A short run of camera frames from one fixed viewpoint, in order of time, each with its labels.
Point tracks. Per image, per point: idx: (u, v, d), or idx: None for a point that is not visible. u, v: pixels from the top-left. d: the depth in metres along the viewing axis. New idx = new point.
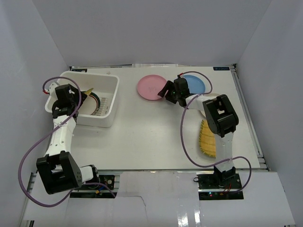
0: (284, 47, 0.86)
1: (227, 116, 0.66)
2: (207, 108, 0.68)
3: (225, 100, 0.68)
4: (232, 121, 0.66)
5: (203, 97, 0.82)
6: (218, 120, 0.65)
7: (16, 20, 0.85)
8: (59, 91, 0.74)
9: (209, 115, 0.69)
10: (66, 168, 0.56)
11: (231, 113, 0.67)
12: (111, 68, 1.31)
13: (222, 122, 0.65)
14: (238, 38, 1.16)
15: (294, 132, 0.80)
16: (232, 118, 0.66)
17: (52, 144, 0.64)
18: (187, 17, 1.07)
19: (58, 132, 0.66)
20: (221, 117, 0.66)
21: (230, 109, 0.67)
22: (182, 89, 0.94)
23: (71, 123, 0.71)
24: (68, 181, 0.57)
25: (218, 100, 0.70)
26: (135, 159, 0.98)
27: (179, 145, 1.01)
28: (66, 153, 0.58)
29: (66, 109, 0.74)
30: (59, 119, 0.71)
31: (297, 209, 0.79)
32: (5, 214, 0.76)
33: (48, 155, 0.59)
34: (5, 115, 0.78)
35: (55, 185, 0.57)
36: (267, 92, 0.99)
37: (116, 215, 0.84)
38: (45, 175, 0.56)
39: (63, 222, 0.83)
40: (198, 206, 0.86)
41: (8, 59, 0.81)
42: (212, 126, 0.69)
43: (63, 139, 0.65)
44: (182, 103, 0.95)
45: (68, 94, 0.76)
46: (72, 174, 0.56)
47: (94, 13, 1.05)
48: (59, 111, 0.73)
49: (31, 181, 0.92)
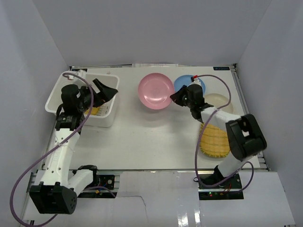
0: (284, 47, 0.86)
1: (254, 141, 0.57)
2: (231, 129, 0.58)
3: (252, 120, 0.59)
4: (259, 147, 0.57)
5: (226, 112, 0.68)
6: (245, 145, 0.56)
7: (16, 20, 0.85)
8: (66, 97, 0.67)
9: (233, 137, 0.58)
10: (59, 201, 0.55)
11: (258, 137, 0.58)
12: (111, 67, 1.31)
13: (248, 147, 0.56)
14: (238, 37, 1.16)
15: (294, 132, 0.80)
16: (260, 143, 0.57)
17: (49, 168, 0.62)
18: (187, 17, 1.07)
19: (57, 154, 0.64)
20: (247, 140, 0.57)
21: (257, 132, 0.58)
22: (196, 100, 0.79)
23: (72, 141, 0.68)
24: (61, 210, 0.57)
25: (243, 120, 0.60)
26: (135, 159, 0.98)
27: (179, 145, 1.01)
28: (60, 187, 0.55)
29: (71, 119, 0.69)
30: (60, 135, 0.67)
31: (297, 209, 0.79)
32: (6, 214, 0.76)
33: (42, 184, 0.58)
34: (5, 115, 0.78)
35: (48, 209, 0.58)
36: (267, 92, 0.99)
37: (116, 215, 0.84)
38: (37, 201, 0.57)
39: (63, 222, 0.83)
40: (198, 206, 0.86)
41: (8, 59, 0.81)
42: (235, 150, 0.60)
43: (60, 166, 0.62)
44: (196, 114, 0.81)
45: (74, 100, 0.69)
46: (65, 206, 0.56)
47: (94, 13, 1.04)
48: (62, 122, 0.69)
49: (30, 181, 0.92)
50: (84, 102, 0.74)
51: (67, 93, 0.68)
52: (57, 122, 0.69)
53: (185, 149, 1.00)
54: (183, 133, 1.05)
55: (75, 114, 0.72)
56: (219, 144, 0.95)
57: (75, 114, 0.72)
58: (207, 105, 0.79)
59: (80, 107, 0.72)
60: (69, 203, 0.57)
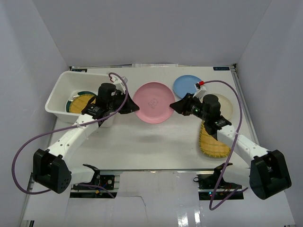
0: (284, 47, 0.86)
1: (278, 181, 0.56)
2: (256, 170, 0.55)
3: (280, 160, 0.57)
4: (282, 187, 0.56)
5: (249, 141, 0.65)
6: (268, 187, 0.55)
7: (16, 20, 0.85)
8: (102, 89, 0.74)
9: (257, 176, 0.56)
10: (54, 173, 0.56)
11: (283, 178, 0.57)
12: (111, 68, 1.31)
13: (271, 188, 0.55)
14: (238, 38, 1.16)
15: (294, 132, 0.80)
16: (284, 185, 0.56)
17: (60, 140, 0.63)
18: (187, 17, 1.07)
19: (72, 132, 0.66)
20: (271, 181, 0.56)
21: (283, 173, 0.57)
22: (212, 113, 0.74)
23: (90, 127, 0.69)
24: (50, 184, 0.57)
25: (268, 156, 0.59)
26: (135, 159, 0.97)
27: (180, 145, 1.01)
28: (61, 161, 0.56)
29: (97, 111, 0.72)
30: (83, 117, 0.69)
31: (297, 209, 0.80)
32: (6, 214, 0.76)
33: (47, 151, 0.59)
34: (5, 115, 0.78)
35: (40, 178, 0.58)
36: (267, 92, 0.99)
37: (116, 215, 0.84)
38: (35, 165, 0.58)
39: (63, 221, 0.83)
40: (198, 206, 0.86)
41: (8, 59, 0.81)
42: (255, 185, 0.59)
43: (69, 143, 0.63)
44: (210, 129, 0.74)
45: (108, 96, 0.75)
46: (56, 182, 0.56)
47: (94, 13, 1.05)
48: (90, 109, 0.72)
49: (30, 181, 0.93)
50: (113, 102, 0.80)
51: (104, 87, 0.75)
52: (85, 108, 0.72)
53: (185, 149, 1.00)
54: (182, 134, 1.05)
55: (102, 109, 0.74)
56: (219, 144, 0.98)
57: (102, 108, 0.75)
58: (223, 121, 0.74)
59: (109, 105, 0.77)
60: (61, 181, 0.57)
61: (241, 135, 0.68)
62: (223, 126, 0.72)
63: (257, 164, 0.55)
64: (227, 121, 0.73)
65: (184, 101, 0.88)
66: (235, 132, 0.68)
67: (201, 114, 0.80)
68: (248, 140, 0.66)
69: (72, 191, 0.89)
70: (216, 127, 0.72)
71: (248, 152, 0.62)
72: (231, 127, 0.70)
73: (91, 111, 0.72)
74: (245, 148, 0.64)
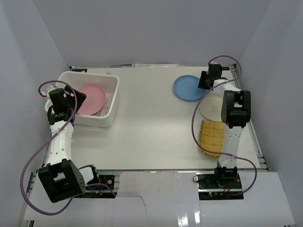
0: (284, 47, 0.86)
1: (240, 113, 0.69)
2: (226, 97, 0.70)
3: (247, 96, 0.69)
4: (244, 118, 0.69)
5: (230, 86, 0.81)
6: (230, 113, 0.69)
7: (16, 21, 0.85)
8: (53, 96, 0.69)
9: (225, 103, 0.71)
10: (69, 177, 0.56)
11: (245, 111, 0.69)
12: (111, 67, 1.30)
13: (233, 115, 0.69)
14: (238, 38, 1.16)
15: (294, 131, 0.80)
16: (245, 116, 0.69)
17: (52, 152, 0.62)
18: (187, 17, 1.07)
19: (58, 139, 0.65)
20: (235, 110, 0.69)
21: (246, 107, 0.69)
22: (213, 71, 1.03)
23: (68, 129, 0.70)
24: (72, 189, 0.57)
25: (240, 94, 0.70)
26: (136, 159, 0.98)
27: (180, 145, 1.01)
28: (68, 162, 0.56)
29: (63, 114, 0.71)
30: (57, 126, 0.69)
31: (297, 209, 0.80)
32: (6, 214, 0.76)
33: (49, 165, 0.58)
34: (5, 114, 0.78)
35: (59, 194, 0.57)
36: (266, 92, 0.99)
37: (116, 215, 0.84)
38: (48, 185, 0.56)
39: (62, 222, 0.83)
40: (198, 206, 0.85)
41: (8, 59, 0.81)
42: (223, 114, 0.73)
43: (63, 147, 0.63)
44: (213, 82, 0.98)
45: (63, 99, 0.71)
46: (77, 184, 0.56)
47: (94, 13, 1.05)
48: (56, 117, 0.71)
49: (31, 181, 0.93)
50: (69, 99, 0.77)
51: (55, 91, 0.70)
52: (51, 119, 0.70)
53: (185, 149, 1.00)
54: (183, 134, 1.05)
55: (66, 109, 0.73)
56: (219, 144, 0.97)
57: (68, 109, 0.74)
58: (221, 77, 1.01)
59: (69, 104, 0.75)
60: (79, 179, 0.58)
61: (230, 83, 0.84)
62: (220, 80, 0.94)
63: (227, 95, 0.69)
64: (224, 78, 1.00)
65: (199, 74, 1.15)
66: (224, 81, 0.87)
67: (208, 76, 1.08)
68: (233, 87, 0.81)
69: None
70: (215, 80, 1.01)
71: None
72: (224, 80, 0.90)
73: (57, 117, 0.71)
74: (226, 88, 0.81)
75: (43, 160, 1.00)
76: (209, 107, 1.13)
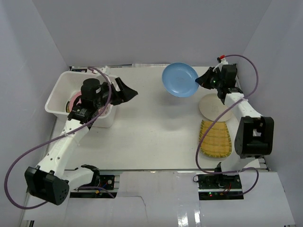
0: (284, 47, 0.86)
1: (259, 144, 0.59)
2: (244, 126, 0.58)
3: (269, 126, 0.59)
4: (263, 151, 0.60)
5: (247, 106, 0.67)
6: (247, 145, 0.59)
7: (16, 21, 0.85)
8: (84, 90, 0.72)
9: (241, 133, 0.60)
10: (49, 189, 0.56)
11: (266, 143, 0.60)
12: (111, 68, 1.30)
13: (250, 147, 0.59)
14: (238, 38, 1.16)
15: (293, 132, 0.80)
16: (265, 148, 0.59)
17: (49, 154, 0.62)
18: (187, 17, 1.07)
19: (61, 143, 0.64)
20: (253, 141, 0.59)
21: (268, 138, 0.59)
22: (227, 79, 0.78)
23: (78, 135, 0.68)
24: (49, 196, 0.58)
25: (260, 120, 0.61)
26: (136, 159, 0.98)
27: (180, 146, 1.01)
28: (53, 179, 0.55)
29: (84, 112, 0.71)
30: (70, 125, 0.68)
31: (297, 209, 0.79)
32: (6, 214, 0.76)
33: (38, 168, 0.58)
34: (5, 115, 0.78)
35: (38, 194, 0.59)
36: (266, 92, 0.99)
37: (116, 215, 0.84)
38: (30, 184, 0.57)
39: (62, 222, 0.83)
40: (198, 206, 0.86)
41: (8, 59, 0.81)
42: (237, 144, 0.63)
43: (59, 155, 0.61)
44: (222, 94, 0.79)
45: (93, 96, 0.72)
46: (54, 197, 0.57)
47: (93, 14, 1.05)
48: (75, 113, 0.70)
49: None
50: (102, 99, 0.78)
51: (87, 86, 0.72)
52: (72, 113, 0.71)
53: (185, 149, 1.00)
54: (183, 134, 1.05)
55: (90, 109, 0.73)
56: (219, 144, 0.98)
57: (90, 109, 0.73)
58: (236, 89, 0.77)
59: (96, 104, 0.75)
60: (58, 193, 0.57)
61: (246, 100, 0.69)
62: (234, 92, 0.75)
63: (245, 123, 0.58)
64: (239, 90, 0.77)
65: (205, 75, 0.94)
66: (241, 97, 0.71)
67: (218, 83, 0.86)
68: (249, 106, 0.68)
69: (72, 191, 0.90)
70: (227, 92, 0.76)
71: (243, 112, 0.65)
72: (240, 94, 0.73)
73: (78, 114, 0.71)
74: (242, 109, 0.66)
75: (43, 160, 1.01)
76: (209, 106, 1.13)
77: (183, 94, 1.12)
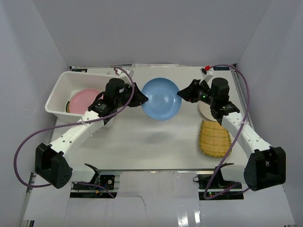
0: (284, 47, 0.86)
1: (272, 177, 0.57)
2: (256, 162, 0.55)
3: (280, 156, 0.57)
4: (277, 182, 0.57)
5: (250, 135, 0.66)
6: (262, 180, 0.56)
7: (16, 21, 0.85)
8: (110, 86, 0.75)
9: (253, 168, 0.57)
10: (54, 170, 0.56)
11: (279, 174, 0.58)
12: (111, 68, 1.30)
13: (265, 182, 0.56)
14: (238, 38, 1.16)
15: (293, 132, 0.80)
16: (278, 179, 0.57)
17: (63, 136, 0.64)
18: (187, 17, 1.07)
19: (76, 129, 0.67)
20: (267, 176, 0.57)
21: (280, 169, 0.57)
22: (220, 97, 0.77)
23: (93, 126, 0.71)
24: (51, 177, 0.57)
25: (269, 151, 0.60)
26: (136, 159, 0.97)
27: (180, 146, 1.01)
28: (61, 160, 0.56)
29: (103, 108, 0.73)
30: (89, 115, 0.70)
31: (297, 209, 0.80)
32: (6, 214, 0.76)
33: (49, 145, 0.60)
34: (5, 115, 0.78)
35: (41, 172, 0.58)
36: (267, 92, 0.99)
37: (116, 215, 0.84)
38: (37, 159, 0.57)
39: (62, 222, 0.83)
40: (198, 206, 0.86)
41: (8, 59, 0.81)
42: (249, 180, 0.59)
43: (72, 139, 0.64)
44: (217, 114, 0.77)
45: (116, 93, 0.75)
46: (55, 178, 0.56)
47: (94, 14, 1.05)
48: (96, 106, 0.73)
49: (31, 181, 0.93)
50: (123, 98, 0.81)
51: (114, 83, 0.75)
52: (92, 105, 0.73)
53: (185, 149, 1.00)
54: (183, 134, 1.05)
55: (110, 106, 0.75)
56: (219, 144, 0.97)
57: (110, 105, 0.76)
58: (231, 107, 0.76)
59: (117, 104, 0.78)
60: (60, 177, 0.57)
61: (247, 124, 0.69)
62: (230, 112, 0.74)
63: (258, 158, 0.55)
64: (234, 108, 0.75)
65: (190, 88, 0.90)
66: (241, 121, 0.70)
67: (209, 100, 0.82)
68: (254, 134, 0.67)
69: (72, 191, 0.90)
70: (222, 112, 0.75)
71: (251, 144, 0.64)
72: (238, 116, 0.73)
73: (98, 108, 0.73)
74: (248, 140, 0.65)
75: None
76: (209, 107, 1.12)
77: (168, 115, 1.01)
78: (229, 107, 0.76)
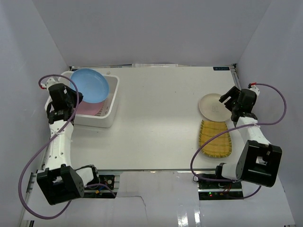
0: (284, 47, 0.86)
1: (262, 172, 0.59)
2: (248, 150, 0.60)
3: (274, 155, 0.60)
4: (265, 180, 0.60)
5: (255, 133, 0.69)
6: (248, 170, 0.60)
7: (16, 20, 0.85)
8: (53, 92, 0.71)
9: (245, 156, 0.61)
10: (68, 183, 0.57)
11: (270, 173, 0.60)
12: (111, 68, 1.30)
13: (251, 173, 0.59)
14: (238, 38, 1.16)
15: (293, 132, 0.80)
16: (268, 178, 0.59)
17: (51, 155, 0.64)
18: (186, 17, 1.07)
19: (57, 142, 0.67)
20: (256, 168, 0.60)
21: (271, 168, 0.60)
22: (243, 103, 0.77)
23: (67, 130, 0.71)
24: (71, 193, 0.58)
25: (268, 149, 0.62)
26: (135, 159, 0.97)
27: (180, 146, 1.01)
28: (67, 169, 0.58)
29: (62, 112, 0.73)
30: (56, 125, 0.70)
31: (297, 208, 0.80)
32: (5, 214, 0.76)
33: (48, 170, 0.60)
34: (5, 115, 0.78)
35: (57, 197, 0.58)
36: (267, 92, 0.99)
37: (116, 215, 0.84)
38: (47, 189, 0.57)
39: (62, 222, 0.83)
40: (198, 206, 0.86)
41: (7, 59, 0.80)
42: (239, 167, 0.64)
43: (62, 151, 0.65)
44: (235, 117, 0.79)
45: (63, 96, 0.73)
46: (75, 187, 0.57)
47: (93, 14, 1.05)
48: (55, 115, 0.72)
49: (31, 181, 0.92)
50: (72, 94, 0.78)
51: (55, 88, 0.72)
52: (51, 117, 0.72)
53: (185, 149, 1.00)
54: (183, 134, 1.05)
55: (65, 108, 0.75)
56: (219, 145, 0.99)
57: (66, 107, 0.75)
58: (250, 114, 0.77)
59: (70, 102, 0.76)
60: (78, 185, 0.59)
61: (258, 127, 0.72)
62: (248, 117, 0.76)
63: (250, 147, 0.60)
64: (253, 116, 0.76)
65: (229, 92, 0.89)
66: (253, 122, 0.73)
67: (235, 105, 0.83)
68: (260, 132, 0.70)
69: None
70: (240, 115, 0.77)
71: (251, 136, 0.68)
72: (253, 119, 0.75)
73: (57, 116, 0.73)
74: (250, 134, 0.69)
75: (43, 160, 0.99)
76: (209, 107, 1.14)
77: (92, 100, 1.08)
78: (251, 113, 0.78)
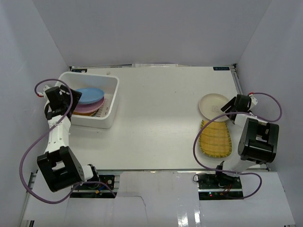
0: (284, 47, 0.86)
1: (263, 146, 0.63)
2: (248, 125, 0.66)
3: (272, 130, 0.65)
4: (266, 153, 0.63)
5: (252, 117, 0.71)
6: (250, 143, 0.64)
7: (16, 20, 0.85)
8: (50, 94, 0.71)
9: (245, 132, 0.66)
10: (68, 164, 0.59)
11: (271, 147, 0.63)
12: (111, 67, 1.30)
13: (253, 146, 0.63)
14: (238, 38, 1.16)
15: (294, 132, 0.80)
16: (269, 151, 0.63)
17: (50, 141, 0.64)
18: (186, 17, 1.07)
19: (56, 130, 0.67)
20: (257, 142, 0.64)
21: (271, 141, 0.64)
22: (239, 104, 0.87)
23: (66, 122, 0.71)
24: (71, 176, 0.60)
25: (266, 127, 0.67)
26: (135, 159, 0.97)
27: (180, 146, 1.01)
28: (66, 148, 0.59)
29: (60, 111, 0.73)
30: (54, 119, 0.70)
31: (297, 208, 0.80)
32: (5, 214, 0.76)
33: (47, 152, 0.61)
34: (5, 115, 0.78)
35: (58, 181, 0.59)
36: (267, 92, 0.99)
37: (116, 215, 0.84)
38: (48, 173, 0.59)
39: (62, 222, 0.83)
40: (198, 206, 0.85)
41: (7, 59, 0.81)
42: (241, 145, 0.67)
43: (61, 136, 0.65)
44: None
45: (59, 96, 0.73)
46: (75, 169, 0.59)
47: (93, 14, 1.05)
48: (53, 113, 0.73)
49: (31, 181, 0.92)
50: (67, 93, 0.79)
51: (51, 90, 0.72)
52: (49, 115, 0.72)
53: (185, 149, 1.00)
54: (183, 133, 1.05)
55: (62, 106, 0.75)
56: (219, 145, 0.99)
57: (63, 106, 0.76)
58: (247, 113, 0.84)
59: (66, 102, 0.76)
60: (77, 169, 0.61)
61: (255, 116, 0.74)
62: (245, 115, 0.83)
63: (249, 122, 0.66)
64: None
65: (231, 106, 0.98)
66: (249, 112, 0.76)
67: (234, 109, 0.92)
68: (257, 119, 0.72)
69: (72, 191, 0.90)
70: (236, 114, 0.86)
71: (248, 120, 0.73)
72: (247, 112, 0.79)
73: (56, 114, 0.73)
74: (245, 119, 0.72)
75: None
76: (209, 108, 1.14)
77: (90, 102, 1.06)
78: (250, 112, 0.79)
